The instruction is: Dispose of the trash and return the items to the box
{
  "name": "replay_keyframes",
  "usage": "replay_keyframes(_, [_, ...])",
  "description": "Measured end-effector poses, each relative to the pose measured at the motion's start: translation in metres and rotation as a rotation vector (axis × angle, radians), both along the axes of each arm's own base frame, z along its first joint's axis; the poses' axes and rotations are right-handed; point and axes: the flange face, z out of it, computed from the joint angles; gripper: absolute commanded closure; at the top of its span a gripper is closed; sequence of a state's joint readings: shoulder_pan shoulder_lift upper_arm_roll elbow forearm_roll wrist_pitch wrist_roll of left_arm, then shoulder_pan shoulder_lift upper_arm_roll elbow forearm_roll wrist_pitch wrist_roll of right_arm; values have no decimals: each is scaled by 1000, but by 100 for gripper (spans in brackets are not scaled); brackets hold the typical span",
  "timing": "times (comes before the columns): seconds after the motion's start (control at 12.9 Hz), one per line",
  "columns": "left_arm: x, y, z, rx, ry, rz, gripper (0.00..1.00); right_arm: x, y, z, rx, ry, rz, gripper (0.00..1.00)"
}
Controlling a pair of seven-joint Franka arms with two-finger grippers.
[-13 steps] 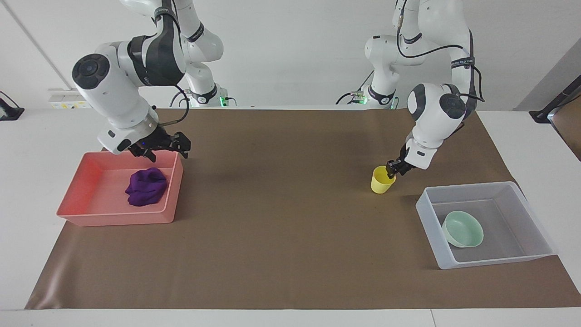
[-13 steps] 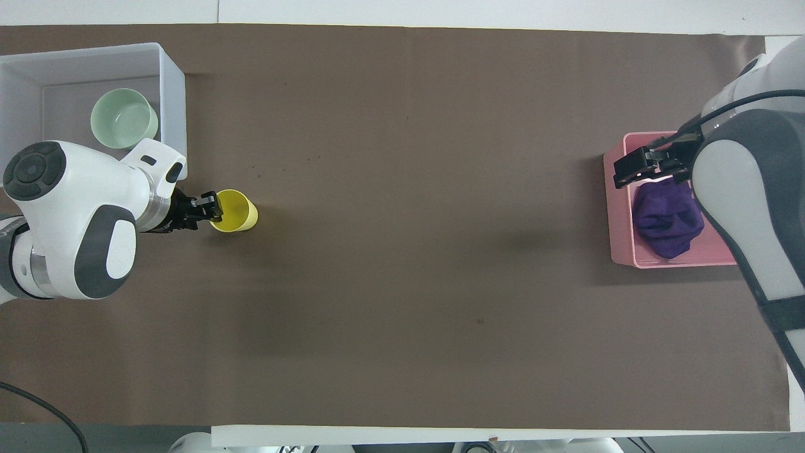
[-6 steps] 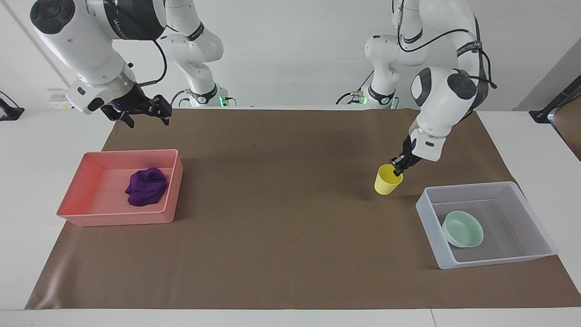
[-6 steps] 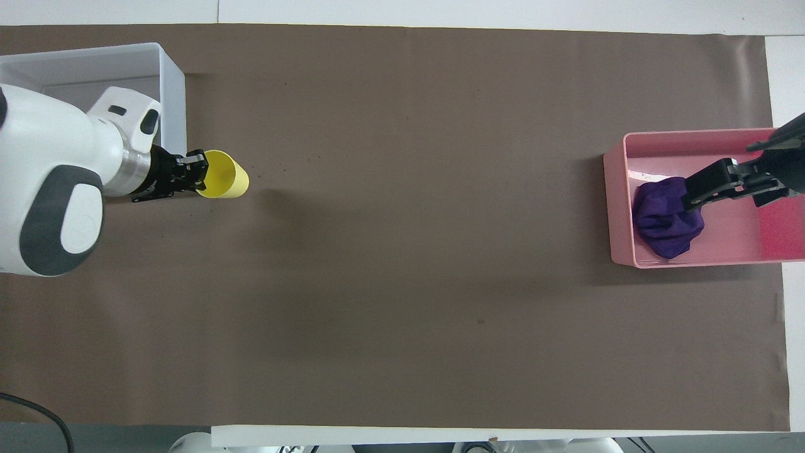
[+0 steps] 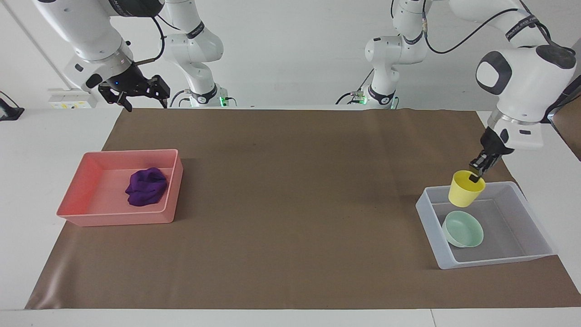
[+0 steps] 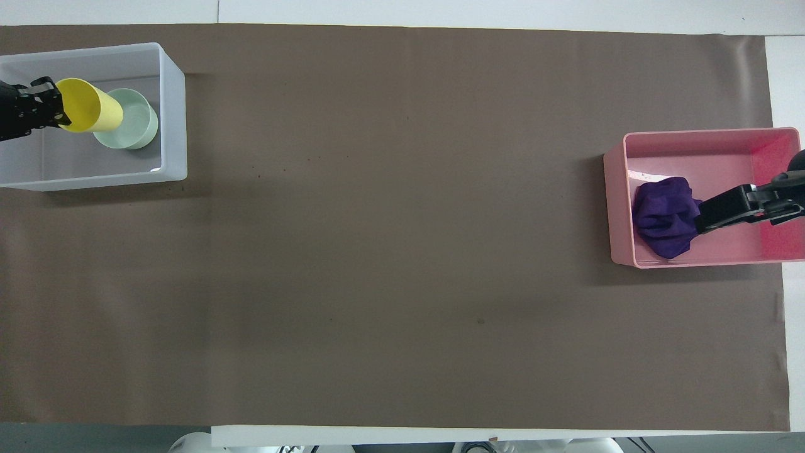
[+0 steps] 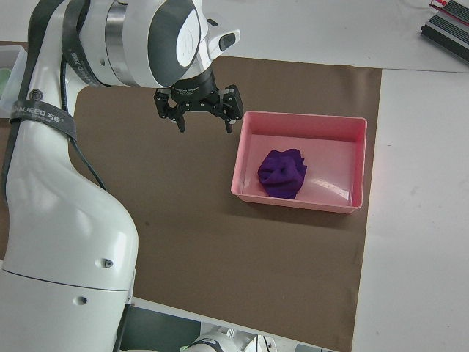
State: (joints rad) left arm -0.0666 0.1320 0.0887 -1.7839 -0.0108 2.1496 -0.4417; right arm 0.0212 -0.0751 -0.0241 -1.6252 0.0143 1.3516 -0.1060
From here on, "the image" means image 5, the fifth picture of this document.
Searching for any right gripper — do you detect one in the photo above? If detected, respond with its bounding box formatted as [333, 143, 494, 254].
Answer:
[98, 62, 172, 113]

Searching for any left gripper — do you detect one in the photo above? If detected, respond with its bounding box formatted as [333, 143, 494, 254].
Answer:
[469, 127, 512, 183]

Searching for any yellow plastic cup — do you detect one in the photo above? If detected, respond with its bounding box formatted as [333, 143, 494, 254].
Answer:
[448, 170, 486, 208]

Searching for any light green bowl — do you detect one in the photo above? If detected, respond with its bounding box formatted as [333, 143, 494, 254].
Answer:
[442, 210, 485, 249]

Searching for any translucent white plastic bin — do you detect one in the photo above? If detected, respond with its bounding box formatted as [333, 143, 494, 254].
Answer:
[415, 181, 559, 271]

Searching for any purple crumpled cloth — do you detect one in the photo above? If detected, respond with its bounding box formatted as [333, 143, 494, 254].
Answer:
[125, 167, 169, 208]

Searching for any pink plastic tray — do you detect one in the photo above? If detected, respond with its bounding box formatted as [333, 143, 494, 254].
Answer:
[55, 149, 184, 228]

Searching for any black cable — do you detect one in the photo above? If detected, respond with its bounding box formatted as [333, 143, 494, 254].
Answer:
[135, 16, 166, 66]
[335, 68, 375, 106]
[168, 89, 192, 109]
[421, 7, 552, 55]

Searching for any white wall socket box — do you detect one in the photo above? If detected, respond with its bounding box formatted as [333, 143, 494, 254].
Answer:
[47, 88, 98, 110]

